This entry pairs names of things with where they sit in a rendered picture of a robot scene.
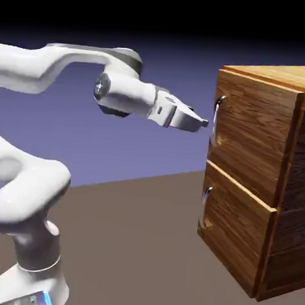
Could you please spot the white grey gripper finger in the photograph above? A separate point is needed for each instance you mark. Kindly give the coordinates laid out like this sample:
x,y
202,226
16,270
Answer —
x,y
204,123

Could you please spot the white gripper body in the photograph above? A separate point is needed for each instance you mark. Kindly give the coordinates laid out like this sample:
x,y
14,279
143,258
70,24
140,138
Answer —
x,y
184,116

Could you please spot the short wooden cabinet door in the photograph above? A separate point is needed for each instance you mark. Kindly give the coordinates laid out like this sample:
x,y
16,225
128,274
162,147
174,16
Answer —
x,y
236,231

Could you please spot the tall wooden cabinet door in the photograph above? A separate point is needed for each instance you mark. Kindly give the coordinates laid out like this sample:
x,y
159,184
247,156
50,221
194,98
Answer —
x,y
252,138

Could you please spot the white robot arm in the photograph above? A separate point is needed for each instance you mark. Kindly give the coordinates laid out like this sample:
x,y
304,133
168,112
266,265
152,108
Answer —
x,y
39,181

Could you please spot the wooden cabinet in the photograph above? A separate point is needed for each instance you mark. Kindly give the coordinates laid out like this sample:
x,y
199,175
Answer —
x,y
295,181

